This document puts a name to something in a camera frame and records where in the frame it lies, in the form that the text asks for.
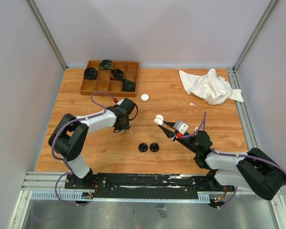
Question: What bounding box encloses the black earbud charging case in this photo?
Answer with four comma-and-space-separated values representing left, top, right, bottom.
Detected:
149, 143, 160, 152

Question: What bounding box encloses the dark rolled fabric top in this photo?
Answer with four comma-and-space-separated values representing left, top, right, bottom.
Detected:
99, 60, 113, 70

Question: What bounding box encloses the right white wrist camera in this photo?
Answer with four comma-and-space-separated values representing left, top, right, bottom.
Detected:
173, 120, 189, 139

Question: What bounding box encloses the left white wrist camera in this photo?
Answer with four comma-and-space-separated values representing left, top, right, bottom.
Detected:
113, 97, 124, 105

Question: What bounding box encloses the dark rolled fabric far left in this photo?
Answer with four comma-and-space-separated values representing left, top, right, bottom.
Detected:
83, 67, 98, 80

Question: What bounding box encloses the dark rolled fabric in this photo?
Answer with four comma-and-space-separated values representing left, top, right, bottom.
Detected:
99, 60, 113, 70
83, 67, 98, 80
111, 68, 124, 81
121, 78, 136, 92

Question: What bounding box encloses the dark rolled fabric middle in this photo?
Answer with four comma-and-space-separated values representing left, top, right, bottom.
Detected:
111, 68, 124, 81

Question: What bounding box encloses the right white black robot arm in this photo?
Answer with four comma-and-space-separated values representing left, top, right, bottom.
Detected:
157, 120, 286, 200

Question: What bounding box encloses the purple cable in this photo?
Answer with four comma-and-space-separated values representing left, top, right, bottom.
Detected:
51, 92, 117, 207
182, 111, 286, 186

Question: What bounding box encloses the white round case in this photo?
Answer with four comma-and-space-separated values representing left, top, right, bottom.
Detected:
141, 94, 150, 102
154, 114, 164, 126

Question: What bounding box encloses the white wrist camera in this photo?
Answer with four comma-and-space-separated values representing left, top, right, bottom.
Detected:
173, 120, 189, 139
113, 97, 124, 105

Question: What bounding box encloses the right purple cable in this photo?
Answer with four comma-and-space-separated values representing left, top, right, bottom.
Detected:
182, 111, 286, 186

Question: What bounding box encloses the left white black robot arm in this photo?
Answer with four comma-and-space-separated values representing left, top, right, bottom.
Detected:
48, 98, 138, 189

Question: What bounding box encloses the dark rolled fabric bottom right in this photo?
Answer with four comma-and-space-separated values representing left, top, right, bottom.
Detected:
121, 78, 136, 92

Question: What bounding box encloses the wooden compartment tray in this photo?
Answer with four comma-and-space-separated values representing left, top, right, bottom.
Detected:
79, 60, 140, 97

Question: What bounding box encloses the white slotted cable duct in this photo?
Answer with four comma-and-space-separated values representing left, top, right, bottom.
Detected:
31, 188, 210, 204

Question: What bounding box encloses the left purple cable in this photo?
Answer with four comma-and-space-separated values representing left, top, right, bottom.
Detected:
51, 92, 117, 207

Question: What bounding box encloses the white crumpled cloth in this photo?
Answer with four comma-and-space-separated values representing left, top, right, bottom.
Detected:
179, 69, 244, 105

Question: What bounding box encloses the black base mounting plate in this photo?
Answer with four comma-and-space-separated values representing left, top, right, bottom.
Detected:
64, 173, 234, 196

